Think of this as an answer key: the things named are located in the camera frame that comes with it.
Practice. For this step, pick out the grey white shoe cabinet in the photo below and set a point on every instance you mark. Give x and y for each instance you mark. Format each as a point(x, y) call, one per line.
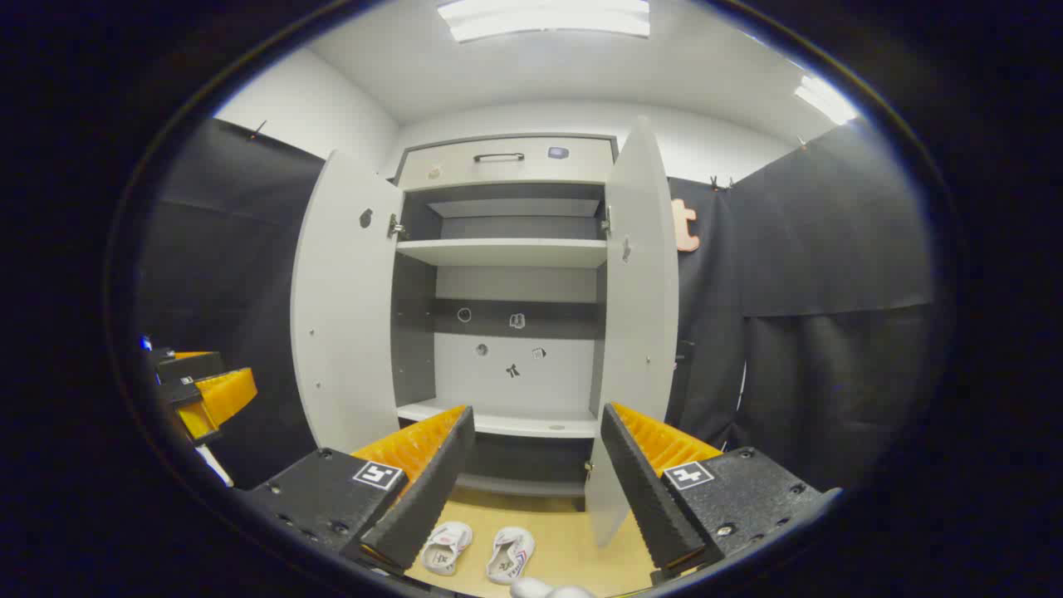
point(498, 252)

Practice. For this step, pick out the white papers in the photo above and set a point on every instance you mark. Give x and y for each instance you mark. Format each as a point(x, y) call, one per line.
point(214, 465)

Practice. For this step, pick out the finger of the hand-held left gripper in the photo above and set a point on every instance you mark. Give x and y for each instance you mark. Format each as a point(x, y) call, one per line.
point(220, 399)
point(195, 365)

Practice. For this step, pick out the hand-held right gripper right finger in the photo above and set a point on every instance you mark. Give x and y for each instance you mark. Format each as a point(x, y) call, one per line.
point(644, 490)

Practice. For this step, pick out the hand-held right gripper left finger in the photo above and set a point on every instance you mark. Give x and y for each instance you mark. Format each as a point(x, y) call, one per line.
point(432, 490)

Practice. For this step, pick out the white shoe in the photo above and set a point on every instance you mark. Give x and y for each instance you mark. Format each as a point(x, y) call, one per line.
point(446, 546)
point(509, 555)

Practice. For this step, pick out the white shoe cabinet door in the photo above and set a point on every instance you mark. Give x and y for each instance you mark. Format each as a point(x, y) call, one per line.
point(349, 316)
point(639, 316)

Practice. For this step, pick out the large ceiling light panel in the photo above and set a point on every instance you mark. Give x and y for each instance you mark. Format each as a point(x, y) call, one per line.
point(540, 18)

